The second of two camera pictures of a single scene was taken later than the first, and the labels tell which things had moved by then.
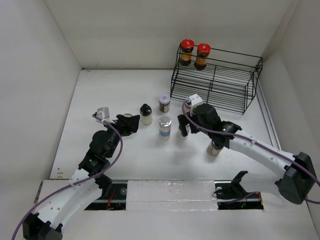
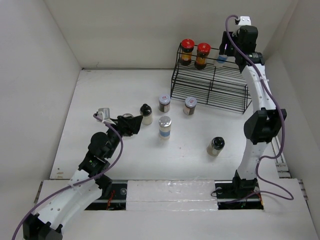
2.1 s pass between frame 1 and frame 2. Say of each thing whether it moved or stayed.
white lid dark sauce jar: stayed
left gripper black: stayed
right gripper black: moved
